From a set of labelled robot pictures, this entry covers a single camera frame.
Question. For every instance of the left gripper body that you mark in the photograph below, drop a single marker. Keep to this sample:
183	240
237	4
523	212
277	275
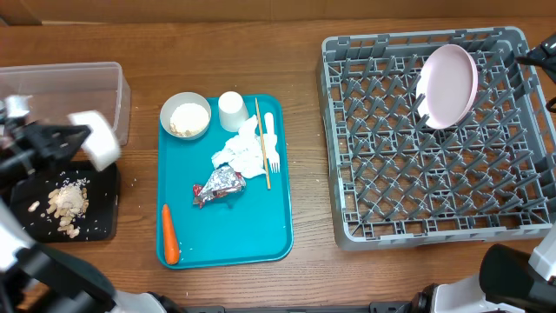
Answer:
21	159

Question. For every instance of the white bowl with peanuts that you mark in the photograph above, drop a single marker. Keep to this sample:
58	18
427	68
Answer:
101	145

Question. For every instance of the silver red foil wrapper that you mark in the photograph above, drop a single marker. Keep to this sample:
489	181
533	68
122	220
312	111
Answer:
222	181

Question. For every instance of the pink round plate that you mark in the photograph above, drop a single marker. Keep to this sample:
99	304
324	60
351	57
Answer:
449	84

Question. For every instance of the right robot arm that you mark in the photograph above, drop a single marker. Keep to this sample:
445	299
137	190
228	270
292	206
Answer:
508	280

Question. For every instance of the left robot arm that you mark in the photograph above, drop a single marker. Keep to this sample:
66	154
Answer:
74	285

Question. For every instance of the black plastic waste bin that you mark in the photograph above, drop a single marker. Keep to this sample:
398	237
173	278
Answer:
29	202

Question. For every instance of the grey dishwasher rack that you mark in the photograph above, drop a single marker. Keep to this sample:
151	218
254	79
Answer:
397	183

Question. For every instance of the clear plastic storage bin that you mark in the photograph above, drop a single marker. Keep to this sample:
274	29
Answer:
57	90

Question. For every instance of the pile of peanuts and rice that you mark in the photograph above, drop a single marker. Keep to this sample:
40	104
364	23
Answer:
63	206

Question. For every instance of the grey bowl with rice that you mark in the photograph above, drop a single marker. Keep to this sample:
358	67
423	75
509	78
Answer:
186	115

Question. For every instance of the orange carrot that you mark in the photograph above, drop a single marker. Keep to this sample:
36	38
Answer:
171	246

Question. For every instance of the teal serving tray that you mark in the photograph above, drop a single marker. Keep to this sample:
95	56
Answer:
253	225

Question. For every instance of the white plastic cup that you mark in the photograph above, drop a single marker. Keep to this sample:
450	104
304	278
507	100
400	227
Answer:
233	112

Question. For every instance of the crumpled white napkin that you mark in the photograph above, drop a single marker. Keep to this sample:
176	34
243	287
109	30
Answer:
242	152

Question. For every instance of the wooden chopstick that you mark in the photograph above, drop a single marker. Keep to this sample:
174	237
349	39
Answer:
263	147

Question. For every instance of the white plastic fork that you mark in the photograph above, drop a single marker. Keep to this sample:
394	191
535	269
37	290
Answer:
271	142

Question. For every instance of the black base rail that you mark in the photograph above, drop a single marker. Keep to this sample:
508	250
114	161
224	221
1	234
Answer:
299	309

